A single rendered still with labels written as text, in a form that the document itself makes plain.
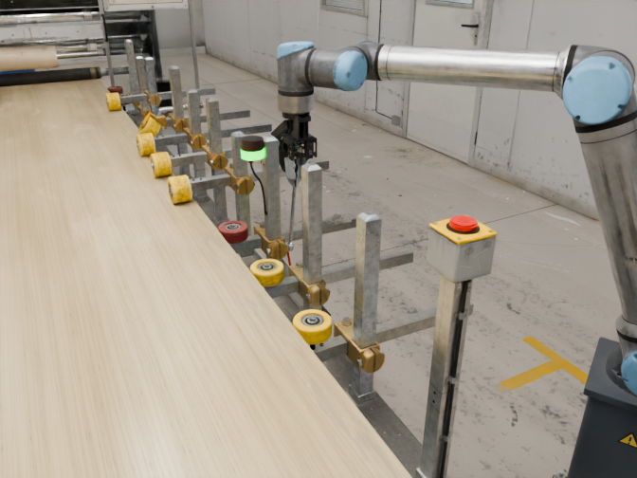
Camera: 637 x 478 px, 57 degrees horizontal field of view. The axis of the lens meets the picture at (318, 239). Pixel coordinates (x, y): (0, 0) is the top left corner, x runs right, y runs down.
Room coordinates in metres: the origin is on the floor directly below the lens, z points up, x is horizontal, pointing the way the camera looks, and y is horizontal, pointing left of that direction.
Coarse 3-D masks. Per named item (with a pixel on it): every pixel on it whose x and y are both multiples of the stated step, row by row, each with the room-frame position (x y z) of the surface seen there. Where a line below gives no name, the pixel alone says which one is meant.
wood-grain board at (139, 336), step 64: (0, 128) 2.44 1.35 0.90; (64, 128) 2.44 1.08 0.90; (128, 128) 2.44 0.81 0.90; (0, 192) 1.71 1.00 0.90; (64, 192) 1.71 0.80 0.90; (128, 192) 1.71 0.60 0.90; (0, 256) 1.28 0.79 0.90; (64, 256) 1.28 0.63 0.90; (128, 256) 1.28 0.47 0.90; (192, 256) 1.28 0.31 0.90; (0, 320) 1.00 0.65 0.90; (64, 320) 1.00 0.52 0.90; (128, 320) 1.00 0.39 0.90; (192, 320) 1.00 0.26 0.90; (256, 320) 1.00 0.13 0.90; (0, 384) 0.80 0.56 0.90; (64, 384) 0.80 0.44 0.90; (128, 384) 0.80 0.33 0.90; (192, 384) 0.80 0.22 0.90; (256, 384) 0.80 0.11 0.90; (320, 384) 0.80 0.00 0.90; (0, 448) 0.66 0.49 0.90; (64, 448) 0.66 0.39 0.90; (128, 448) 0.66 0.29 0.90; (192, 448) 0.66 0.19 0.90; (256, 448) 0.66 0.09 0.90; (320, 448) 0.66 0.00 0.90; (384, 448) 0.66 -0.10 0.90
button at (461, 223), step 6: (456, 216) 0.78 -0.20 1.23; (462, 216) 0.78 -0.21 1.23; (468, 216) 0.78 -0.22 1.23; (450, 222) 0.77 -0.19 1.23; (456, 222) 0.76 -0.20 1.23; (462, 222) 0.76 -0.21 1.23; (468, 222) 0.76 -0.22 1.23; (474, 222) 0.76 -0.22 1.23; (456, 228) 0.75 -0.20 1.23; (462, 228) 0.75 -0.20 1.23; (468, 228) 0.75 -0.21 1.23; (474, 228) 0.75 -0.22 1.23
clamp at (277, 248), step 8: (256, 232) 1.50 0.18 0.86; (264, 232) 1.48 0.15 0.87; (264, 240) 1.44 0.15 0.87; (272, 240) 1.43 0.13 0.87; (280, 240) 1.43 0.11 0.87; (264, 248) 1.44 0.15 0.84; (272, 248) 1.40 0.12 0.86; (280, 248) 1.41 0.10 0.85; (272, 256) 1.40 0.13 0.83; (280, 256) 1.41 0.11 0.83
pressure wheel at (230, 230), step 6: (228, 222) 1.47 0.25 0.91; (234, 222) 1.47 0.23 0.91; (240, 222) 1.47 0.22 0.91; (222, 228) 1.43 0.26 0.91; (228, 228) 1.44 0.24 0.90; (234, 228) 1.43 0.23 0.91; (240, 228) 1.43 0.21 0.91; (246, 228) 1.44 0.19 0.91; (222, 234) 1.41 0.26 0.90; (228, 234) 1.40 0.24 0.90; (234, 234) 1.40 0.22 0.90; (240, 234) 1.41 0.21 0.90; (246, 234) 1.43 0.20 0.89; (228, 240) 1.40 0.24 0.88; (234, 240) 1.40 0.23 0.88; (240, 240) 1.41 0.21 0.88
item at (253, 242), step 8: (352, 216) 1.61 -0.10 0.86; (344, 224) 1.58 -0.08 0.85; (352, 224) 1.59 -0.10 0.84; (288, 232) 1.50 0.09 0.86; (296, 232) 1.51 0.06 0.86; (328, 232) 1.56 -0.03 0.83; (248, 240) 1.45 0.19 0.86; (256, 240) 1.46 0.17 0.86; (288, 240) 1.50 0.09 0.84; (240, 248) 1.43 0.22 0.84; (248, 248) 1.44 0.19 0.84
